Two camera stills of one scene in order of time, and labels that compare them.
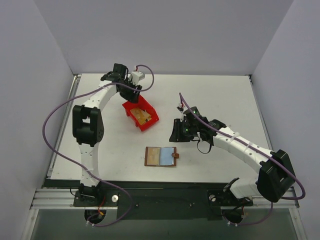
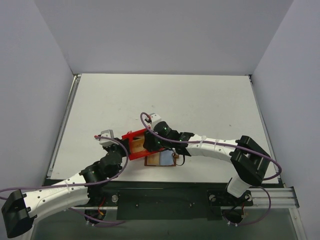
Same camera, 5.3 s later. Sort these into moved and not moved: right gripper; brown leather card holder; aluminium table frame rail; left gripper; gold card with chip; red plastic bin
Moved: red plastic bin; left gripper; right gripper
Not moved: brown leather card holder; gold card with chip; aluminium table frame rail
